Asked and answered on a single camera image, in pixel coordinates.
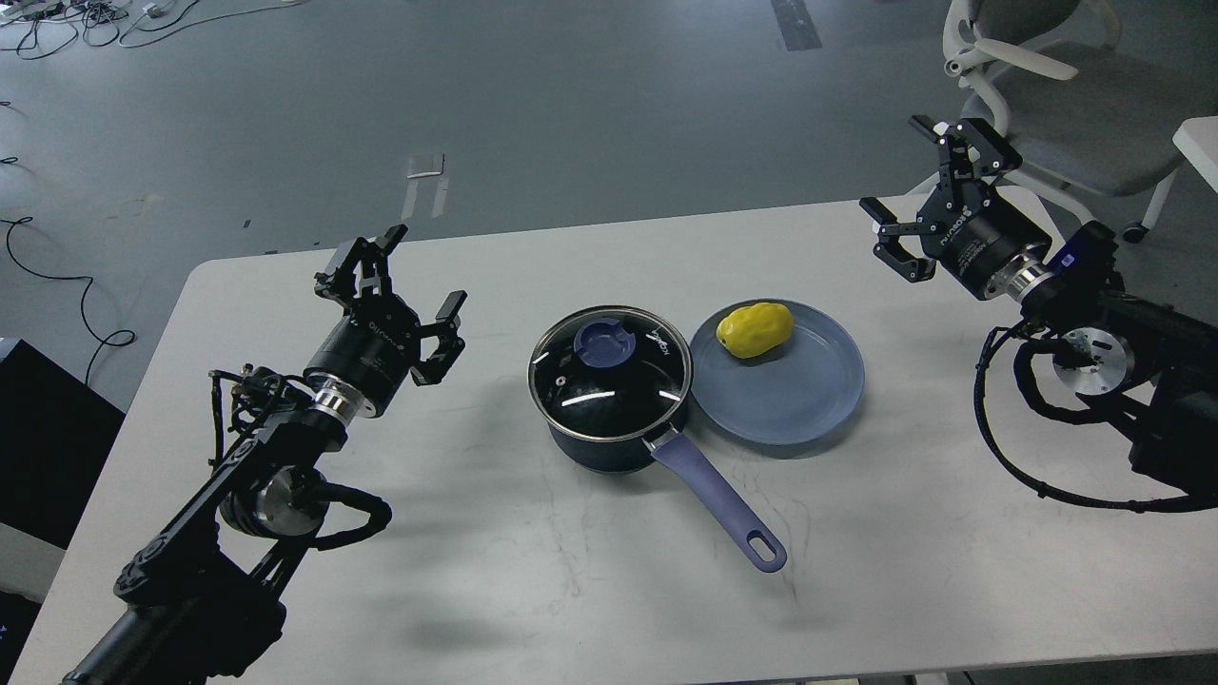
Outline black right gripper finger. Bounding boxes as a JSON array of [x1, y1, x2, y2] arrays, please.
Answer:
[[909, 115, 1023, 206], [857, 197, 935, 283]]

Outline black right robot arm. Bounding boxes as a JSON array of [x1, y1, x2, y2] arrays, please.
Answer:
[[860, 115, 1217, 513]]

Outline dark blue saucepan purple handle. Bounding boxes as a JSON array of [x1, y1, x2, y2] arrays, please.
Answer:
[[529, 305, 789, 574]]

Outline yellow potato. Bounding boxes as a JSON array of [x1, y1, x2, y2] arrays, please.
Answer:
[[715, 301, 795, 360]]

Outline white grey office chair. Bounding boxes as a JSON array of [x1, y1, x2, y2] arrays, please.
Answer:
[[942, 1, 1216, 244]]

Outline blue round plate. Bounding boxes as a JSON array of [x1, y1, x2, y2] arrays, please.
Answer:
[[689, 299, 866, 446]]

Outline black floor cable left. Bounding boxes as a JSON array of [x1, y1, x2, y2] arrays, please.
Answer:
[[0, 217, 138, 388]]

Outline cable bundle on floor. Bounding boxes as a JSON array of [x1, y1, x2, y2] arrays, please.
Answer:
[[0, 0, 311, 61]]

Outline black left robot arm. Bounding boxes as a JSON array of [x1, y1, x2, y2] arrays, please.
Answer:
[[65, 225, 466, 684]]

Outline white table corner right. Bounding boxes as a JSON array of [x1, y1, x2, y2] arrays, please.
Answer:
[[1170, 115, 1218, 193]]

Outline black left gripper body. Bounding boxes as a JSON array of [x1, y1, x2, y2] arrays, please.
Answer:
[[302, 294, 421, 418]]

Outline black box at left edge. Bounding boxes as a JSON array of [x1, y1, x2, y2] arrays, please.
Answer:
[[1, 338, 125, 548]]

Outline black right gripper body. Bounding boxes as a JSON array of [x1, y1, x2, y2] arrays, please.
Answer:
[[917, 186, 1051, 301]]

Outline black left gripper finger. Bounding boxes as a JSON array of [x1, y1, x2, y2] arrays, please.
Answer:
[[314, 225, 409, 307], [409, 290, 468, 386]]

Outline glass pot lid blue knob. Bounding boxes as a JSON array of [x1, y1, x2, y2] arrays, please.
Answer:
[[527, 306, 695, 441]]

